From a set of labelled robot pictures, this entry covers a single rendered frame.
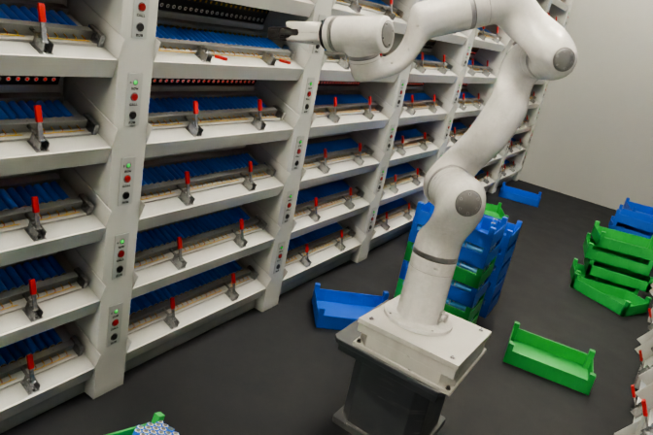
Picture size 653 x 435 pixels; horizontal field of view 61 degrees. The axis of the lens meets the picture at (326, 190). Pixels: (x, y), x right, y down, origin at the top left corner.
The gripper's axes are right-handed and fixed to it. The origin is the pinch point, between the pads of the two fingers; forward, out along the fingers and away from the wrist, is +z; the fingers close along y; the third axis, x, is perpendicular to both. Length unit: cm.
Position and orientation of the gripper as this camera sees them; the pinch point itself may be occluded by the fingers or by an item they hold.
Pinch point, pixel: (279, 33)
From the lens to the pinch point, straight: 150.6
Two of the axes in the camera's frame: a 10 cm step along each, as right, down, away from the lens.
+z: -8.3, -1.6, 5.4
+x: -0.5, 9.8, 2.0
